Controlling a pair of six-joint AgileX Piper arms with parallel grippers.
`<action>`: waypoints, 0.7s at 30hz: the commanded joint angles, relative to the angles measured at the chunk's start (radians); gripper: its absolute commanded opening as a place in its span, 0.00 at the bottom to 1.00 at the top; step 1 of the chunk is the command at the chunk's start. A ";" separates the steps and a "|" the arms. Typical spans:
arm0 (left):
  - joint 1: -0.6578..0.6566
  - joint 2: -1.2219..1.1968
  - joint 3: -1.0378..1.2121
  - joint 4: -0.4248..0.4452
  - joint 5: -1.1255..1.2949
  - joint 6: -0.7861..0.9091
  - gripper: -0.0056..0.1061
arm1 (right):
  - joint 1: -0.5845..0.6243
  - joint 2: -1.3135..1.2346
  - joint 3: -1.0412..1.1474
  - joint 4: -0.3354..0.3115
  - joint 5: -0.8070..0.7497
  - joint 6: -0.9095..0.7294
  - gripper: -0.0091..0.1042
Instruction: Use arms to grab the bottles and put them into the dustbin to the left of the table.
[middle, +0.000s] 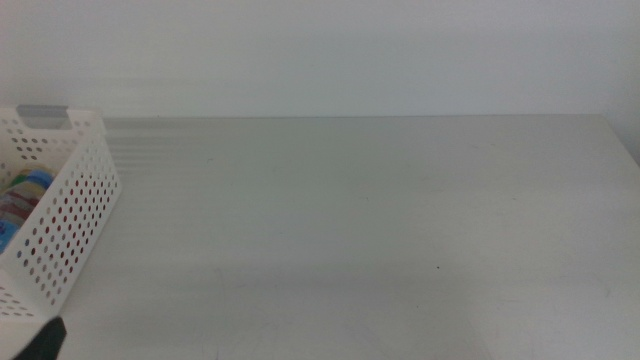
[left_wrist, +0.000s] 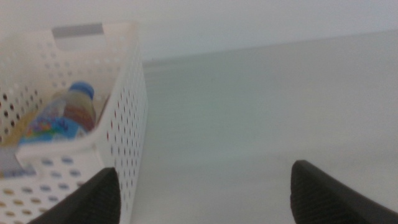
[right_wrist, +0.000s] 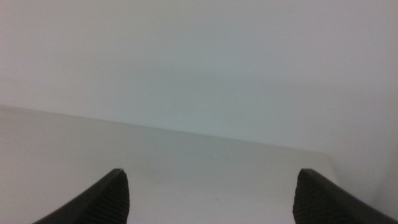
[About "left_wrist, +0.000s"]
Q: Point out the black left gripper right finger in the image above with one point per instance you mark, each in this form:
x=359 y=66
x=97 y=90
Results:
x=320 y=199

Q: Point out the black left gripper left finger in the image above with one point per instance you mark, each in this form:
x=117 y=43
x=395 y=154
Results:
x=93 y=199

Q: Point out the clear water bottle blue cap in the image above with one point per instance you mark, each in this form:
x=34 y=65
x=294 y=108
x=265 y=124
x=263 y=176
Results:
x=62 y=121

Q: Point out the white perforated plastic basket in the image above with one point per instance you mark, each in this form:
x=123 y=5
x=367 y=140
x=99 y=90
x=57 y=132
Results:
x=124 y=124

